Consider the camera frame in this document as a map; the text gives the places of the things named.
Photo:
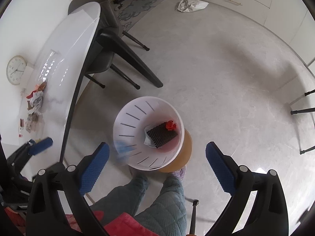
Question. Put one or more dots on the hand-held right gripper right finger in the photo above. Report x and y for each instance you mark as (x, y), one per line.
(220, 169)

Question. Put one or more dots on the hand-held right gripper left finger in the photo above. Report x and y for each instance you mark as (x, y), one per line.
(94, 169)

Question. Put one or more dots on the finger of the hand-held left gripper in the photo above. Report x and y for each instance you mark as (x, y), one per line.
(41, 146)

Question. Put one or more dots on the white plastic bin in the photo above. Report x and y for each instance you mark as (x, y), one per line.
(133, 125)

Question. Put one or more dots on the person's left forearm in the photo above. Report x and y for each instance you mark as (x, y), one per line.
(13, 217)

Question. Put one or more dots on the clear snack packets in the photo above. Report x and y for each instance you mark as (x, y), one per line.
(33, 122)

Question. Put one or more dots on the red white small packet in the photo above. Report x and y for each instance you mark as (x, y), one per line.
(21, 127)

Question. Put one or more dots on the person's left leg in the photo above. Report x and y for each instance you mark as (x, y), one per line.
(120, 196)

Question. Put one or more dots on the purple slipper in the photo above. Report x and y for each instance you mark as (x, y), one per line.
(134, 173)
(179, 172)

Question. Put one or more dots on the round wooden stool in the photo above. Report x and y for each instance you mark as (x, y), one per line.
(185, 150)

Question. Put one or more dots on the crumpled clear plastic wrapper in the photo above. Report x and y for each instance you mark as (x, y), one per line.
(37, 101)

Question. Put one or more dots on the dark thin pole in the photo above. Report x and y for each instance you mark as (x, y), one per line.
(194, 216)

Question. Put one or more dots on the red fleece garment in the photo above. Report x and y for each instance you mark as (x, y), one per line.
(118, 222)

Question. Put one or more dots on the red crumpled wrapper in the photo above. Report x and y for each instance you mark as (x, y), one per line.
(171, 125)

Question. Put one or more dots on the black ribbed foam piece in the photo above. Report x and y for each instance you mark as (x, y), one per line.
(162, 135)

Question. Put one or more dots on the grey dining chair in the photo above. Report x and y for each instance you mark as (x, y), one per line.
(302, 110)
(104, 59)

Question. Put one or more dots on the black table leg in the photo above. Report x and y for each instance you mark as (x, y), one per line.
(133, 59)

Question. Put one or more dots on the white plastic bag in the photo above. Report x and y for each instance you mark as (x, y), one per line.
(190, 5)

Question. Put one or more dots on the grey patterned rug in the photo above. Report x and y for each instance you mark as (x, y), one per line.
(140, 7)

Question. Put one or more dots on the round wall clock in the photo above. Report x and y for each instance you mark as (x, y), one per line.
(16, 70)

